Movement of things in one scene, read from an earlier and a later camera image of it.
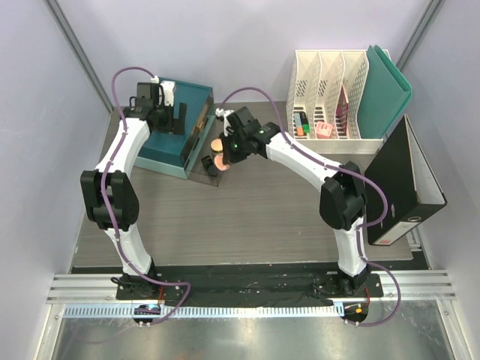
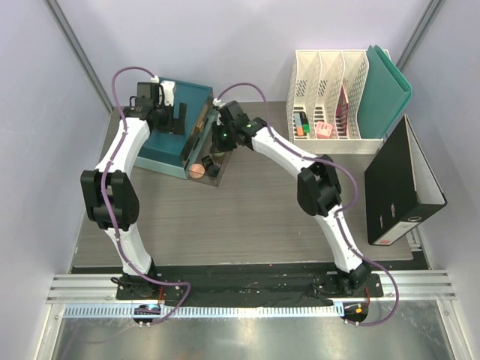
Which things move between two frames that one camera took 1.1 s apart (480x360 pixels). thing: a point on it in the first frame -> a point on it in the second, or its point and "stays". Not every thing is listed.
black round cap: (207, 162) stays
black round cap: (212, 170) stays
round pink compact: (219, 164) -> (196, 170)
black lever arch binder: (412, 189) stays
